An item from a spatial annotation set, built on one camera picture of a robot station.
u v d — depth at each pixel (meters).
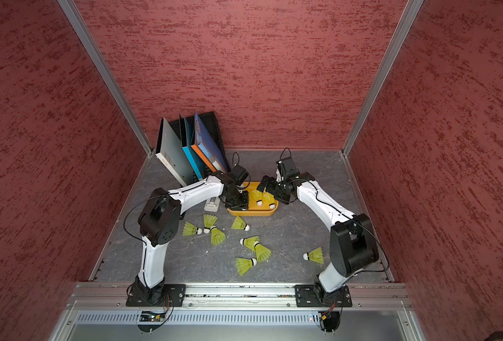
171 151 0.95
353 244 0.45
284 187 0.64
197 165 0.91
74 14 0.72
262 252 0.83
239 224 0.88
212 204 0.96
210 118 1.03
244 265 0.77
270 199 0.97
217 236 0.87
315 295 0.72
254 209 0.93
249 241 0.83
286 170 0.69
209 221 0.90
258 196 0.98
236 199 0.81
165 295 0.69
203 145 0.83
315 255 0.81
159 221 0.53
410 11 0.71
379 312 0.76
